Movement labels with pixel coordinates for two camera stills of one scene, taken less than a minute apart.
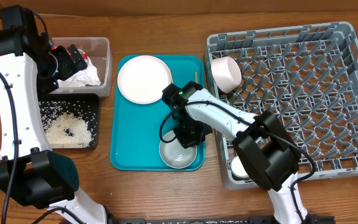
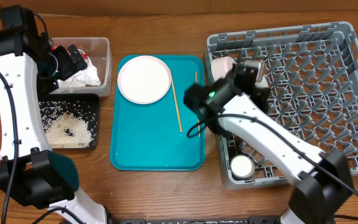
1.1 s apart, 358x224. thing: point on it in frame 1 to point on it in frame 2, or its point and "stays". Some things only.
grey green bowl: x=174 y=155 to x=263 y=83
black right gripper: x=186 y=142 to x=261 y=96
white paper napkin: x=88 y=76 stays
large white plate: x=141 y=79 stays
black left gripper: x=69 y=67 stays
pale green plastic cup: x=238 y=170 stays
